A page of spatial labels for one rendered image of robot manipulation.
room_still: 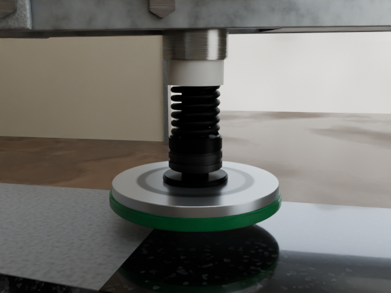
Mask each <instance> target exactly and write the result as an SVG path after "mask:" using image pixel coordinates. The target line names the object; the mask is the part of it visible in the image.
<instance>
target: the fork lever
mask: <svg viewBox="0 0 391 293"><path fill-rule="evenodd" d="M30 2H31V18H32V28H31V30H29V31H23V30H0V38H40V37H112V36H149V35H162V32H163V31H162V30H203V29H230V30H229V31H228V32H229V34H293V33H364V32H391V0H30ZM15 11H17V5H16V0H0V20H2V19H3V18H5V17H7V16H8V15H10V14H11V13H13V12H15Z"/></svg>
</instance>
